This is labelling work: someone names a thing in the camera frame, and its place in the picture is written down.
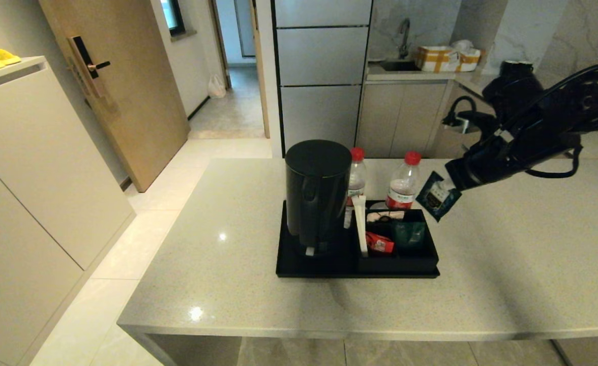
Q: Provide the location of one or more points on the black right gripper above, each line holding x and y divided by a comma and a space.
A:
482, 165

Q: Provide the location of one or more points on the dark green tea packet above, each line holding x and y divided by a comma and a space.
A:
409, 233
437, 198

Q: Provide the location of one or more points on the clear water bottle red cap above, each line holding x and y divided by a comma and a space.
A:
357, 178
403, 184

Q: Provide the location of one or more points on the black electric kettle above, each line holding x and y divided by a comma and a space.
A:
318, 195

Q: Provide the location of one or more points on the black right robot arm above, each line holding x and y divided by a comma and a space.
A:
573, 117

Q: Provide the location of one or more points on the red sachet packet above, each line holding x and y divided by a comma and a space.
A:
380, 243

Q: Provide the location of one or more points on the white small packet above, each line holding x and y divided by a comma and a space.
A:
385, 216

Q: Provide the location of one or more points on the white round coaster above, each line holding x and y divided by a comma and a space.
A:
378, 205

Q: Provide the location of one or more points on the beige kitchen base cabinets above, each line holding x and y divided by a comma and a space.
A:
400, 120

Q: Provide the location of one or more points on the black compartment organizer box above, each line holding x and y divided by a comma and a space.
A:
398, 262

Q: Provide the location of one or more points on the white long paper sachet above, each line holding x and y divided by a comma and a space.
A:
361, 226

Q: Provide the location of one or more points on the yellow white box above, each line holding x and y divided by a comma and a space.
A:
441, 59

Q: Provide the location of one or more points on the dark kitchen sink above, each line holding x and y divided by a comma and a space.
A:
399, 65

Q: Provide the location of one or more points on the white crumpled plastic bag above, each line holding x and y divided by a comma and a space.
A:
462, 46

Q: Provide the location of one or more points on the black rectangular serving tray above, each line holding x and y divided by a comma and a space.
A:
329, 269

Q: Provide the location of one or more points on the silver refrigerator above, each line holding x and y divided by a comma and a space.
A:
322, 100

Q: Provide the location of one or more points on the chrome kitchen faucet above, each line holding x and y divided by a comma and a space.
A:
404, 36

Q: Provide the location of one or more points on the narrow wooden door leaf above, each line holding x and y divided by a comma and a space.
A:
259, 70

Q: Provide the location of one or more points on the dark framed window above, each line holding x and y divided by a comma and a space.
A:
173, 17

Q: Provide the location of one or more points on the light wooden door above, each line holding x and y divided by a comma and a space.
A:
133, 100

